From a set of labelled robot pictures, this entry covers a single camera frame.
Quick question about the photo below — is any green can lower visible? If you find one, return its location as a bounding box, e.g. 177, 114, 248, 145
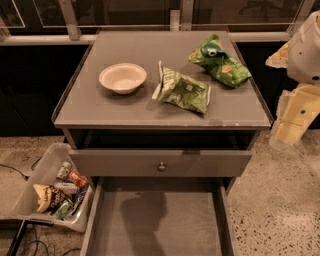
53, 199, 73, 219

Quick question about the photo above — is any black floor cable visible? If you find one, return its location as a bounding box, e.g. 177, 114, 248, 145
0, 155, 43, 182

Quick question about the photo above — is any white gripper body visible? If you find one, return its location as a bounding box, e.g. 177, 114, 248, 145
277, 83, 320, 130

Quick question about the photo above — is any silver water bottle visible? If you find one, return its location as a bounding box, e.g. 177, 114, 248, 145
54, 182, 79, 195

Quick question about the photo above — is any green soda can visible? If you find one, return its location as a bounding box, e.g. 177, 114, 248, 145
56, 162, 72, 180

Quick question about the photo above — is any clear plastic storage bin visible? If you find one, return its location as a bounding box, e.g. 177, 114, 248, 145
11, 143, 93, 232

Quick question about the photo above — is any grey top drawer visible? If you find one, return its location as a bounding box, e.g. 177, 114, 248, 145
69, 149, 252, 177

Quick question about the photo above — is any metal window railing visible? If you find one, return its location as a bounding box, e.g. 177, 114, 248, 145
0, 0, 320, 45

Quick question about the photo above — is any red soda can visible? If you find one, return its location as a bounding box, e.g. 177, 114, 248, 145
69, 169, 87, 188

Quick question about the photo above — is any white paper bowl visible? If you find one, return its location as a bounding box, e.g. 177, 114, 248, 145
99, 63, 147, 95

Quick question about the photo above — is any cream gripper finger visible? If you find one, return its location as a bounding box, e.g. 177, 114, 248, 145
265, 42, 289, 68
269, 102, 320, 149

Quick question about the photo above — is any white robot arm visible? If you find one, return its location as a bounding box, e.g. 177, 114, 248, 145
265, 11, 320, 150

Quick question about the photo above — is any grey drawer cabinet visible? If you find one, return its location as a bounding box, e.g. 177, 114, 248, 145
51, 30, 275, 256

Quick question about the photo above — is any green jalapeno chip bag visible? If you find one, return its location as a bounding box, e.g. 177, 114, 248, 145
152, 61, 211, 114

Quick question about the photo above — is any round metal drawer knob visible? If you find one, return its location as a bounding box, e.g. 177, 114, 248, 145
158, 162, 167, 172

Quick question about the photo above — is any dark blue snack bag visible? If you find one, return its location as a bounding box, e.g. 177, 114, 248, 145
71, 184, 89, 215

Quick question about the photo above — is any blue floor cable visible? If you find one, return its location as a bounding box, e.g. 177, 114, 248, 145
19, 224, 82, 256

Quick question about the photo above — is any brown snack bag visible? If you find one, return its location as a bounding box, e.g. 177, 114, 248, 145
33, 184, 71, 213

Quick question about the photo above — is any grey open middle drawer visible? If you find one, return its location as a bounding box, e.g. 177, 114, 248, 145
80, 177, 239, 256

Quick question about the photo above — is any bright green chip bag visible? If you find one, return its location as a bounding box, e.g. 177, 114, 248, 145
188, 34, 251, 88

